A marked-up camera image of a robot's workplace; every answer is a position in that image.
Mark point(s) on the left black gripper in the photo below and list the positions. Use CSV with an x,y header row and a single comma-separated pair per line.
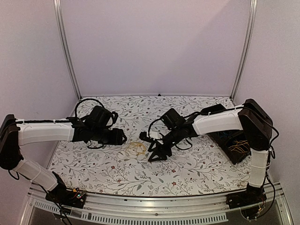
x,y
117,138

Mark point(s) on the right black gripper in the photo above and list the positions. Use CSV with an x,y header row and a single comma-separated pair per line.
x,y
161,148

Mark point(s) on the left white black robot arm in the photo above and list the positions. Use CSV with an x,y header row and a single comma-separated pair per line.
x,y
96,126

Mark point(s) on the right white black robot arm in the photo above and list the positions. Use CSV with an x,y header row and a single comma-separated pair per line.
x,y
249,118

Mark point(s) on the floral patterned table mat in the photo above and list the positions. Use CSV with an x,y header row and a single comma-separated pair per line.
x,y
197,166

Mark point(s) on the black three-compartment tray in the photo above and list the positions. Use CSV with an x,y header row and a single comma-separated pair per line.
x,y
233,143

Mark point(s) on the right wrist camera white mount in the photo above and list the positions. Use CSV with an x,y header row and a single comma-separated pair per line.
x,y
152,137

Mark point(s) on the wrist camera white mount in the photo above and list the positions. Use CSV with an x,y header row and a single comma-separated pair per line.
x,y
152,137
112,120

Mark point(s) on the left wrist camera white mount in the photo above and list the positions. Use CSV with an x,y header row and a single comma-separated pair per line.
x,y
112,120

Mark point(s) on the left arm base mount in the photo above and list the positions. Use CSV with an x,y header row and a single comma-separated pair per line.
x,y
65,196

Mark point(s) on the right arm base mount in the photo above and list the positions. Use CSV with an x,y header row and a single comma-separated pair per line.
x,y
252,195

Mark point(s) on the aluminium front rail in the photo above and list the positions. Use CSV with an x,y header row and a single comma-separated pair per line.
x,y
103,209

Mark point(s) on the left aluminium frame post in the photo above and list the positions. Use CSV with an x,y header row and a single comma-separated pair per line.
x,y
65,47

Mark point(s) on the aluminium frame post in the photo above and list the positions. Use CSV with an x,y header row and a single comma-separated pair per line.
x,y
65,47
245,49

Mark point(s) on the right aluminium frame post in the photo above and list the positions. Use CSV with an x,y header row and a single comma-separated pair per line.
x,y
245,49

